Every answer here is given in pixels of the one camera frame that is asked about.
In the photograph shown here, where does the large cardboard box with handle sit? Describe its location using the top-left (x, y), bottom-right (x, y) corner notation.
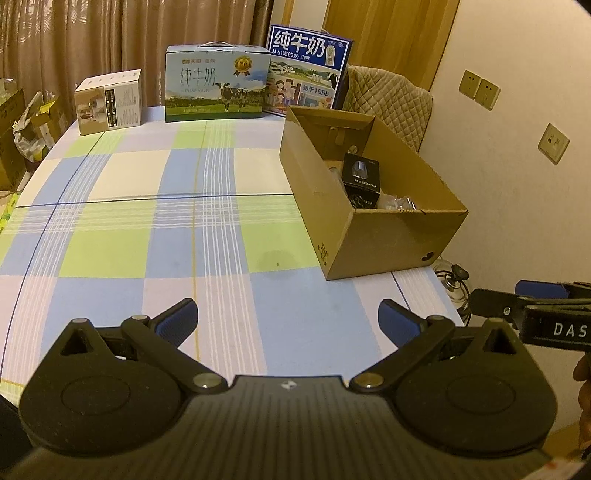
top-left (0, 88), bottom-right (26, 190)

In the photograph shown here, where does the clear bag of hooks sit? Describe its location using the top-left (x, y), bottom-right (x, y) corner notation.
top-left (379, 194), bottom-right (426, 213)

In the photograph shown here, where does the beige single wall socket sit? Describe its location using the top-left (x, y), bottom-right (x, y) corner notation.
top-left (538, 122), bottom-right (570, 164)

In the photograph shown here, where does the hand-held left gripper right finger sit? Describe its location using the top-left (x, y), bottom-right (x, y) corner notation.
top-left (350, 299), bottom-right (526, 394)

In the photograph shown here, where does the blue milk carton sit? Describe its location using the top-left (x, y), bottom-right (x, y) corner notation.
top-left (264, 24), bottom-right (355, 116)

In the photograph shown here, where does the beige printed carton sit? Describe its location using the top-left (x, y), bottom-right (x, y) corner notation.
top-left (75, 69), bottom-right (142, 137)

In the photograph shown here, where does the brown curtain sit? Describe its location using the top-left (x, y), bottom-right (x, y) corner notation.
top-left (0, 0), bottom-right (287, 121)

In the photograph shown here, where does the green tissue multipack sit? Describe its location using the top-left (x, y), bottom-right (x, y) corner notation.
top-left (0, 189), bottom-right (19, 236)

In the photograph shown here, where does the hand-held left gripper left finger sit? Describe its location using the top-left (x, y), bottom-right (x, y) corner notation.
top-left (60, 298), bottom-right (227, 394)

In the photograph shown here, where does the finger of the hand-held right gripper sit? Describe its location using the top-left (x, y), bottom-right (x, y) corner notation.
top-left (515, 279), bottom-right (591, 301)
top-left (470, 287), bottom-right (529, 320)

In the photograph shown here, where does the brown cardboard box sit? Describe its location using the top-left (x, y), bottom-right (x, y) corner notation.
top-left (279, 105), bottom-right (468, 281)

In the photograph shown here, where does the trash bin with bag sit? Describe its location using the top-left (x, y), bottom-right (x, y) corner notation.
top-left (11, 90), bottom-right (61, 162)

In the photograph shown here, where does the person's right hand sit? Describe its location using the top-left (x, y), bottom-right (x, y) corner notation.
top-left (573, 355), bottom-right (591, 450)

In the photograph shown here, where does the checkered tablecloth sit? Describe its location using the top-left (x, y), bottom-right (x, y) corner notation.
top-left (0, 105), bottom-right (467, 393)

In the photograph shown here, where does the green milk carton with cow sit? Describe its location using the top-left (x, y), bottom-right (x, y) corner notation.
top-left (165, 41), bottom-right (271, 123)

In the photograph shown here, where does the black shaver box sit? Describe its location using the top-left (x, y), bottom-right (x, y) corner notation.
top-left (342, 154), bottom-right (383, 210)

